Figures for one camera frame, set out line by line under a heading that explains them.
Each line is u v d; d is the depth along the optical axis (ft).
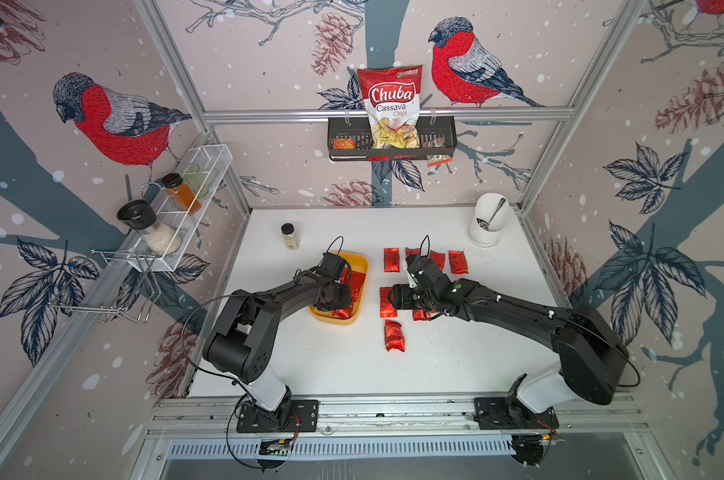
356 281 3.20
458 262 3.38
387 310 3.00
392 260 3.39
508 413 2.16
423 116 2.95
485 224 3.61
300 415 2.40
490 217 3.42
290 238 3.40
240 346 1.52
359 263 3.23
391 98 2.67
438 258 3.44
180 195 2.36
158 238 2.16
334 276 2.49
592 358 1.41
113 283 1.91
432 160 2.95
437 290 2.12
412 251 3.40
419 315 2.96
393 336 2.78
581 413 2.50
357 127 3.12
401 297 2.45
